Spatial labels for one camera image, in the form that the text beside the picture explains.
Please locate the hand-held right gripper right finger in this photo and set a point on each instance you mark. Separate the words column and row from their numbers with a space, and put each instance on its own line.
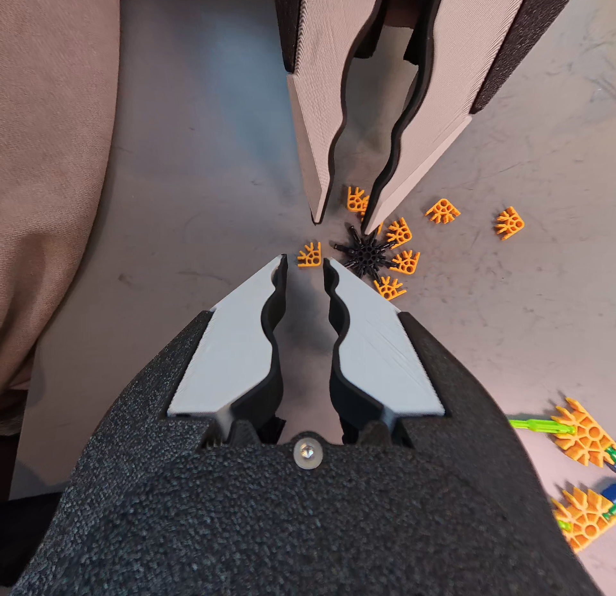
column 385, row 365

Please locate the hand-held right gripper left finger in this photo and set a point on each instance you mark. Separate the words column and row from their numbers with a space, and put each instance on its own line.
column 226, row 360

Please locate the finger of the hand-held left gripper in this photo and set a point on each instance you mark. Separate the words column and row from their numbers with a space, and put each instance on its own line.
column 457, row 67
column 322, row 76

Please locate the black snowflake connector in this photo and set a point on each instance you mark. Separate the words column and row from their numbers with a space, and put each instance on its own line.
column 368, row 254

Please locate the blue yellow green toy assembly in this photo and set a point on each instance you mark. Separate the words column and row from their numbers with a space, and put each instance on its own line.
column 584, row 432

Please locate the beige sweatshirt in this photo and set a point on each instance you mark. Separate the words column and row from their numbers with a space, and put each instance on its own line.
column 48, row 173

